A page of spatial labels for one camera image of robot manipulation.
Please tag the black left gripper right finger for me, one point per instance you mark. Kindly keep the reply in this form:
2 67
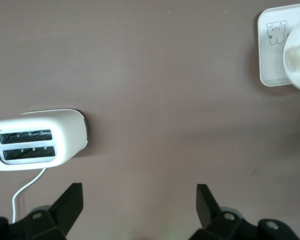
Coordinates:
215 220

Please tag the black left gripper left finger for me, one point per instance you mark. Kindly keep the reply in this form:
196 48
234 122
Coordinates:
60 215

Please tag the white two-slot toaster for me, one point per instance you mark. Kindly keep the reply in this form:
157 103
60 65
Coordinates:
70 130

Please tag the cream tray with rabbit print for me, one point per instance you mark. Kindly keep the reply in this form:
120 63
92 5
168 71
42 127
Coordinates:
267 65

